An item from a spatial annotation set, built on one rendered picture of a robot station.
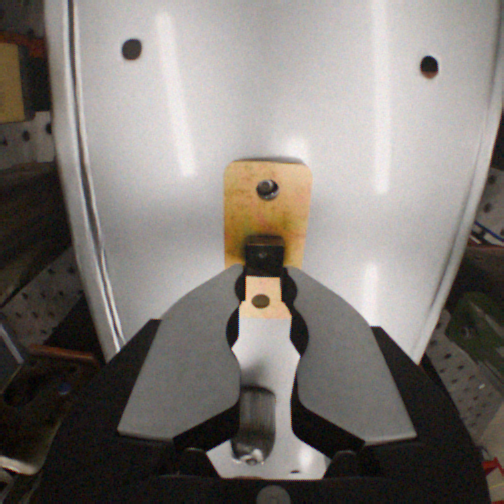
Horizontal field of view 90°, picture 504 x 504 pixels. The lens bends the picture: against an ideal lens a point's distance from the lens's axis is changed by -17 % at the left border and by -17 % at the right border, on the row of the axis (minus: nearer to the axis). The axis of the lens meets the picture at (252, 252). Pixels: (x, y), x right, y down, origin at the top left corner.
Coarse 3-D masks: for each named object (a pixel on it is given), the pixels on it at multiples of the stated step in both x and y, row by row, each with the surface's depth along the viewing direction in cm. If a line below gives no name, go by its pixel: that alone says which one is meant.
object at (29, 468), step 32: (64, 320) 31; (32, 352) 26; (64, 352) 26; (96, 352) 27; (32, 384) 22; (64, 384) 23; (0, 416) 19; (32, 416) 20; (0, 448) 17; (32, 448) 17
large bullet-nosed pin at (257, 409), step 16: (240, 400) 19; (256, 400) 19; (272, 400) 20; (240, 416) 18; (256, 416) 18; (272, 416) 19; (240, 432) 17; (256, 432) 17; (272, 432) 18; (240, 448) 16; (256, 448) 16; (272, 448) 17; (256, 464) 17
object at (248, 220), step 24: (240, 168) 12; (264, 168) 12; (288, 168) 12; (240, 192) 13; (288, 192) 13; (240, 216) 13; (264, 216) 13; (288, 216) 13; (240, 240) 14; (264, 240) 13; (288, 240) 14; (264, 264) 14; (288, 264) 15; (264, 288) 15; (240, 312) 16; (264, 312) 16; (288, 312) 16
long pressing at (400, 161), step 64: (64, 0) 10; (128, 0) 10; (192, 0) 10; (256, 0) 10; (320, 0) 10; (384, 0) 10; (448, 0) 10; (64, 64) 11; (128, 64) 11; (192, 64) 11; (256, 64) 11; (320, 64) 11; (384, 64) 11; (448, 64) 11; (64, 128) 12; (128, 128) 13; (192, 128) 13; (256, 128) 13; (320, 128) 13; (384, 128) 12; (448, 128) 12; (64, 192) 14; (128, 192) 14; (192, 192) 14; (320, 192) 14; (384, 192) 14; (448, 192) 14; (128, 256) 16; (192, 256) 15; (320, 256) 15; (384, 256) 15; (448, 256) 15; (128, 320) 18; (256, 320) 17; (384, 320) 17; (256, 384) 20
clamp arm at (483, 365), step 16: (464, 304) 18; (480, 304) 17; (496, 304) 17; (464, 320) 18; (480, 320) 16; (496, 320) 15; (448, 336) 19; (464, 336) 17; (480, 336) 16; (496, 336) 15; (464, 352) 18; (480, 352) 16; (496, 352) 15; (480, 368) 16; (496, 368) 15; (496, 384) 15
